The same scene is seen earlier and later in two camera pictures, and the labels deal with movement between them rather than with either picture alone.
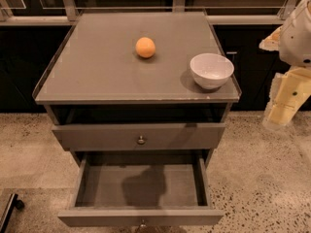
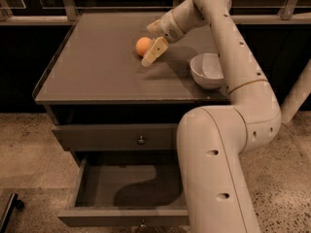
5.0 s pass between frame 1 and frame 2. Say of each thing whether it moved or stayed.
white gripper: moved
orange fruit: stayed
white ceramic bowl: stayed
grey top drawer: stayed
